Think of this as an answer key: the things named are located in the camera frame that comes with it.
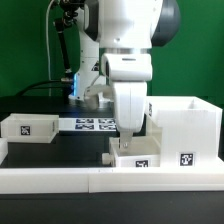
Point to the white front fence bar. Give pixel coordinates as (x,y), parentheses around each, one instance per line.
(98,180)

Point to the white front drawer tray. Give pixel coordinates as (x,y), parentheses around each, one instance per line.
(143,152)

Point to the white marker tag sheet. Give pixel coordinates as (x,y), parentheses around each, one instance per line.
(87,124)

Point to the white fence bar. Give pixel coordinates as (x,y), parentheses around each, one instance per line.
(3,149)
(98,180)

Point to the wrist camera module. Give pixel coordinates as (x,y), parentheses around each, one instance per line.
(96,96)

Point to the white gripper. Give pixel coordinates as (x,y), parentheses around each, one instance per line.
(128,71)

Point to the white drawer tray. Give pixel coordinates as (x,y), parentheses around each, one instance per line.
(30,128)
(143,152)

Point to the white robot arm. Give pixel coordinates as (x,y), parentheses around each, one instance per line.
(117,36)

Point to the white left fence bar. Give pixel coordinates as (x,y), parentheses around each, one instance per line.
(3,149)

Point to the white drawer cabinet box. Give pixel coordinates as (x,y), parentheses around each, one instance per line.
(186,129)

